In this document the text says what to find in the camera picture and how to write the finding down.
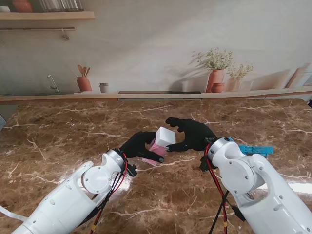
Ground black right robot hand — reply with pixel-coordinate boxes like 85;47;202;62
165;117;219;152

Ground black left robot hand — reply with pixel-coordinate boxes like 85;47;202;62
118;131;165;163

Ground clear bottle with pink seasoning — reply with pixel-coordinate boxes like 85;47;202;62
142;137;168;167

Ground white square bottle cap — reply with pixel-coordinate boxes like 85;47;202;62
156;126;176;148

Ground blue plastic bag clip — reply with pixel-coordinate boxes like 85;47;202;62
238;145;274;159

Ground small terracotta pot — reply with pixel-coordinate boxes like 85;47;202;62
211;82;226;94

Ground tall terracotta flower vase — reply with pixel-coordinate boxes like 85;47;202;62
191;47;234;93

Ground grey mug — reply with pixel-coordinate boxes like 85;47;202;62
97;82;110;94

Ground terracotta utensil pot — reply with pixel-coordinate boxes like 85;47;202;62
77;64;93;92

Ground wooden counter ledge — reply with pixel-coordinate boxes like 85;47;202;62
0;86;312;106

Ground chrome faucet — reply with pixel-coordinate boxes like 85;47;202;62
47;74;60;94

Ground wooden cutting boards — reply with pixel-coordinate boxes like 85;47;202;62
284;62;312;89

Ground row of glass jars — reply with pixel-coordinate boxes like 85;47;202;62
38;0;85;12

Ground terracotta jar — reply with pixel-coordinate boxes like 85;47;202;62
12;0;33;13

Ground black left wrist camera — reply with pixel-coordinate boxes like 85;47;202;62
126;163;138;177

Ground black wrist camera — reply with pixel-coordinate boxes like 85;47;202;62
199;156;213;173
126;163;138;177

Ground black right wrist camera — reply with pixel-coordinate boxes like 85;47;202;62
199;156;213;173

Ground red black right arm cables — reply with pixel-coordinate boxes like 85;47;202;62
204;143;246;234

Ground red black arm cables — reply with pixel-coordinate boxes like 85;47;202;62
204;143;246;234
89;152;129;234

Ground red black left arm cables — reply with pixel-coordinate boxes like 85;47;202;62
89;152;129;234

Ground white strap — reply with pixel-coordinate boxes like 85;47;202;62
0;206;26;222

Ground metal hanging rail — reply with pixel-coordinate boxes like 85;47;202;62
0;26;76;41

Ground wooden wall shelf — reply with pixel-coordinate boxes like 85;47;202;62
0;11;95;20

